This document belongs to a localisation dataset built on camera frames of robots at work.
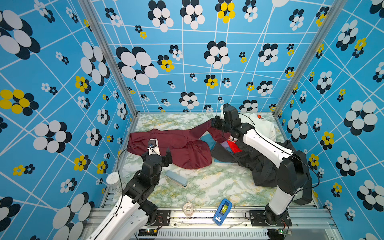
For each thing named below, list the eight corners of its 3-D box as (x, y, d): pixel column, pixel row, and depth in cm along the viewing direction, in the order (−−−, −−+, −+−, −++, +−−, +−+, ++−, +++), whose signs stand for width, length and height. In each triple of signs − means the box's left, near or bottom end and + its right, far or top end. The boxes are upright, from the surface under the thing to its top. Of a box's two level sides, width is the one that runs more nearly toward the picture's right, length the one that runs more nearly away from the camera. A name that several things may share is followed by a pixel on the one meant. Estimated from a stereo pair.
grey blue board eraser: (165, 178, 89) (164, 174, 85) (169, 172, 91) (168, 168, 87) (185, 190, 84) (184, 187, 80) (189, 183, 87) (189, 180, 83)
